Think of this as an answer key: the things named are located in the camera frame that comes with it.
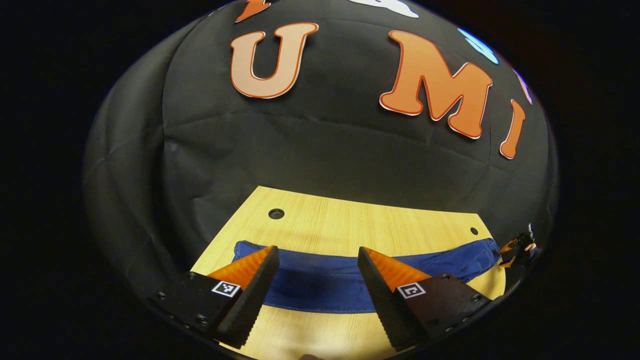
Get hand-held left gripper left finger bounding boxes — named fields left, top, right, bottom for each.
left=152, top=245, right=281, bottom=350

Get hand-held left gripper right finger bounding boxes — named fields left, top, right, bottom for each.
left=357, top=246, right=494, bottom=352

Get blue denim jeans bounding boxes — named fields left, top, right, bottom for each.
left=232, top=238, right=502, bottom=315

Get black backdrop cloth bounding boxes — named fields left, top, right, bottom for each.
left=82, top=0, right=560, bottom=301

